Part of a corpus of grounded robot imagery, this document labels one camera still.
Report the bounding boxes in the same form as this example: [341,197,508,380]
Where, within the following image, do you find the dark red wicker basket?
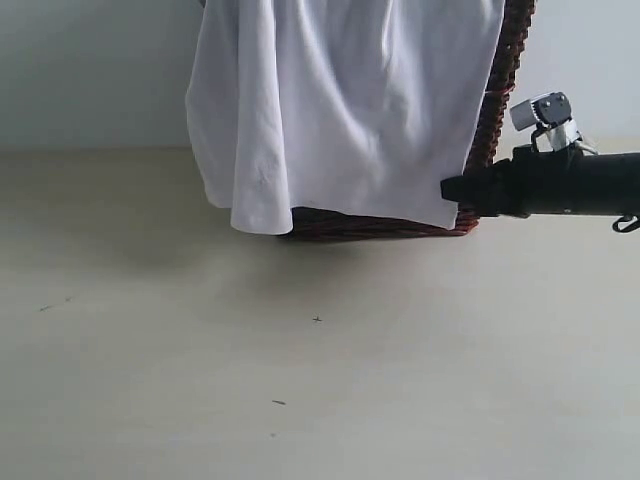
[280,0,536,243]

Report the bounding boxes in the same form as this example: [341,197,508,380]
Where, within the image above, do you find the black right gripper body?
[440,159,515,217]

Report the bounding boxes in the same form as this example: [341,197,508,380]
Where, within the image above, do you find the white t-shirt red logo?
[185,1,505,235]

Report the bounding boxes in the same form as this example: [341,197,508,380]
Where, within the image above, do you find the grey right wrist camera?
[509,92,583,152]

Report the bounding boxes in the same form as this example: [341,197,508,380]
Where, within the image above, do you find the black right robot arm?
[441,145,639,218]

